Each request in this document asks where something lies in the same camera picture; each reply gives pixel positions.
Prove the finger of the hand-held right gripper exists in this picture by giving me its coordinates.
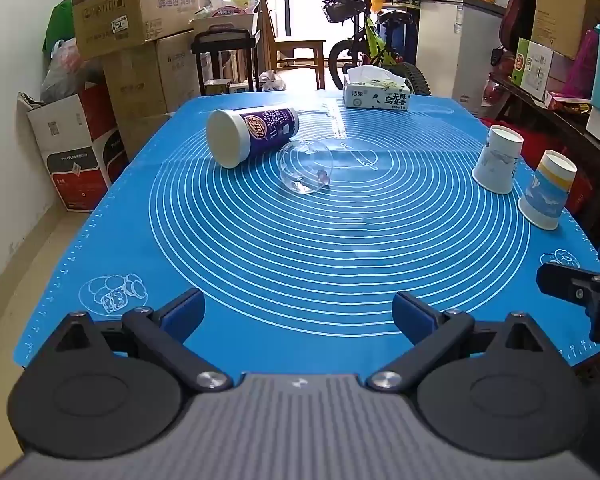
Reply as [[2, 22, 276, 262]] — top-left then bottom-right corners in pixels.
[[536, 261, 600, 345]]

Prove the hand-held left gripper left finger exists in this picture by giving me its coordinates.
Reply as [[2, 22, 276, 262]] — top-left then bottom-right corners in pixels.
[[55, 287, 233, 393]]

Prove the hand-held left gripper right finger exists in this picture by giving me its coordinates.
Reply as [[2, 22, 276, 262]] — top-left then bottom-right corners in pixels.
[[367, 290, 548, 393]]

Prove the yellow rimmed paper cup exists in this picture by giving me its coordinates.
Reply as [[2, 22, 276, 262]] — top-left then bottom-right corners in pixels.
[[518, 149, 578, 231]]

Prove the white paper cup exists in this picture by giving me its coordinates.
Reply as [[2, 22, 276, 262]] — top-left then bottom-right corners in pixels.
[[472, 125, 524, 195]]

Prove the clear glass cup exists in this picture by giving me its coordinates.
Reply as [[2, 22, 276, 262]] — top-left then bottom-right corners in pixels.
[[276, 140, 335, 196]]

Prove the purple and white cup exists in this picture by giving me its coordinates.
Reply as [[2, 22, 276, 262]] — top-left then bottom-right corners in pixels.
[[206, 104, 301, 169]]

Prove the blue silicone baking mat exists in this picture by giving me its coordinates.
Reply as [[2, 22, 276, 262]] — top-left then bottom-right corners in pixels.
[[17, 91, 600, 368]]

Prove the white and red printer box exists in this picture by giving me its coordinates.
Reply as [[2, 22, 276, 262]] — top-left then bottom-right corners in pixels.
[[19, 82, 131, 213]]

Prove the pink bag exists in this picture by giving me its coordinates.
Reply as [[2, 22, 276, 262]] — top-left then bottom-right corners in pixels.
[[562, 30, 598, 98]]

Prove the green and white carton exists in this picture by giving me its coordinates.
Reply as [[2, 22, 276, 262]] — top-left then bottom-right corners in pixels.
[[512, 37, 555, 92]]

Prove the white tissue box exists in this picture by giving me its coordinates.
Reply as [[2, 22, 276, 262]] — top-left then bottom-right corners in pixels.
[[342, 66, 412, 110]]

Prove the tall brown cardboard box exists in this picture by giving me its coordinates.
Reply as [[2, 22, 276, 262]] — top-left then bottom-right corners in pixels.
[[102, 30, 201, 161]]

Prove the small white plastic bag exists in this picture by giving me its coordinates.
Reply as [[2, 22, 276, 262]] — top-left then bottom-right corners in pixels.
[[259, 70, 287, 92]]

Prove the white chest freezer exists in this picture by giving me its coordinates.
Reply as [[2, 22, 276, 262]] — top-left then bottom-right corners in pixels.
[[416, 0, 508, 116]]

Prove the white and red plastic bag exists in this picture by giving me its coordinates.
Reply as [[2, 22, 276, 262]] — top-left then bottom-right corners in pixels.
[[40, 37, 103, 103]]

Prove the green and black bicycle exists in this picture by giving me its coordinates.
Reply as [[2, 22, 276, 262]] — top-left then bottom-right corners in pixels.
[[306, 0, 433, 97]]

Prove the wooden chair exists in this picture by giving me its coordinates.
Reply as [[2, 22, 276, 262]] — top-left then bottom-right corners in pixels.
[[270, 37, 327, 90]]

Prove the large taped cardboard box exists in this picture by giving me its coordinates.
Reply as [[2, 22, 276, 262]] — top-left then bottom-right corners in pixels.
[[69, 0, 216, 60]]

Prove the green bag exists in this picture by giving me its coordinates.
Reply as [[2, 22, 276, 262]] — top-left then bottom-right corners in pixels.
[[42, 0, 76, 56]]

